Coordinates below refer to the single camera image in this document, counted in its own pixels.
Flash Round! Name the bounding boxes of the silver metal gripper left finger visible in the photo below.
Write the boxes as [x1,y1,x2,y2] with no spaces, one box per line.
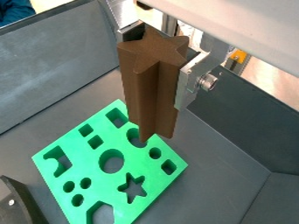
[116,20,145,43]

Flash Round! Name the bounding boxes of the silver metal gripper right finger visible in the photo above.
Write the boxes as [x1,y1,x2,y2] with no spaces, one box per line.
[173,33,229,110]

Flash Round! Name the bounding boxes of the brown star-shaped prism block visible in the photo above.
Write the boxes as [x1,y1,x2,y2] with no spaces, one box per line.
[116,27,189,142]

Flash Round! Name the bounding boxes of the person in blue clothing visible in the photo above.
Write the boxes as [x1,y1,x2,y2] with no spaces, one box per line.
[0,0,36,27]

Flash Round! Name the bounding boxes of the green shape-sorting board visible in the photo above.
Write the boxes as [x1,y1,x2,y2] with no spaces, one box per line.
[32,100,187,224]

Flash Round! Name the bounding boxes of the yellow tag on frame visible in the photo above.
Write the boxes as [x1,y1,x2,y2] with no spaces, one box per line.
[229,49,247,64]

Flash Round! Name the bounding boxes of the black angled bracket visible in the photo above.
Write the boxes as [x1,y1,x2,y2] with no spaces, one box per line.
[0,175,49,224]

